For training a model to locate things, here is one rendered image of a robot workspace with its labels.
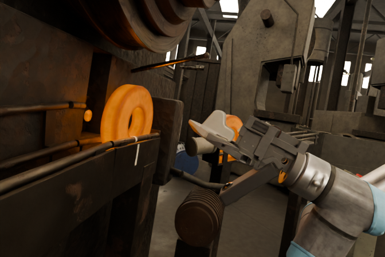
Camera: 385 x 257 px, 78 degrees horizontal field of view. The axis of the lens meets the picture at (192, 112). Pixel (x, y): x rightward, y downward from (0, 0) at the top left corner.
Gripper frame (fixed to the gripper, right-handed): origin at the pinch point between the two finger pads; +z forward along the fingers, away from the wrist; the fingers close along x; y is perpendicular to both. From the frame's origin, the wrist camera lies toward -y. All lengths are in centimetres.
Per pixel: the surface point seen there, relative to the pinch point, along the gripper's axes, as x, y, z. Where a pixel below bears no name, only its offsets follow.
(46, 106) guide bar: 17.9, -4.8, 16.9
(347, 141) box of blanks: -193, 26, -96
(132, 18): 13.0, 12.2, 13.7
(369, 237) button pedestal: -58, -14, -70
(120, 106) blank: 7.7, -1.9, 12.1
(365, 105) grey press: -350, 98, -149
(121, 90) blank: 5.4, 0.5, 14.5
